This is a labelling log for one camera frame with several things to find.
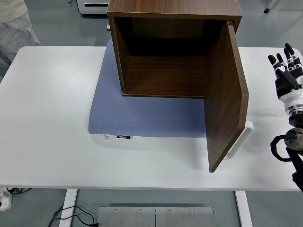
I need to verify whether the white table leg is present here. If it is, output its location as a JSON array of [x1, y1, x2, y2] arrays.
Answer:
[[58, 189, 78, 227], [235, 190, 253, 227]]

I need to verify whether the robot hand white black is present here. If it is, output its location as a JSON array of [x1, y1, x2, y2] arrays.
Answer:
[[267, 43, 303, 109]]

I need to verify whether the blue-grey textured mat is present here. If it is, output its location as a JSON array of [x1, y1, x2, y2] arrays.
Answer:
[[88, 39, 207, 138]]

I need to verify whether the person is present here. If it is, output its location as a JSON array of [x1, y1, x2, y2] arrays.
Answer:
[[0, 0, 41, 82]]

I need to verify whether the black floor cable with plug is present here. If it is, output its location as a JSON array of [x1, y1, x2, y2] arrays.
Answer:
[[48, 205, 101, 227]]

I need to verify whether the brown wooden cabinet door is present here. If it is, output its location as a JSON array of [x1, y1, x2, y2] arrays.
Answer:
[[203, 20, 250, 173]]

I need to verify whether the brown wooden cabinet body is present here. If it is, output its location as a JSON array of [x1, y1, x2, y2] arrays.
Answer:
[[107, 0, 243, 98]]

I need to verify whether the white power strip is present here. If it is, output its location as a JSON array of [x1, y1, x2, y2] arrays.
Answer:
[[0, 186, 12, 211]]

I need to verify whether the grey metal plate with screws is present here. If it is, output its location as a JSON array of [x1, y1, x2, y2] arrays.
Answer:
[[98, 206, 214, 227]]

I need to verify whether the white door handle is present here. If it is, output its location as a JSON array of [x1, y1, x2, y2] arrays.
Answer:
[[224, 120, 254, 160]]

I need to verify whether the black cable at power strip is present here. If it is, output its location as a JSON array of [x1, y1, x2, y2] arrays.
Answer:
[[6, 187, 33, 194]]

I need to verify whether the white appliance with slot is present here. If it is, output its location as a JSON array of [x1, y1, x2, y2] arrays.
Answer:
[[77, 0, 111, 15]]

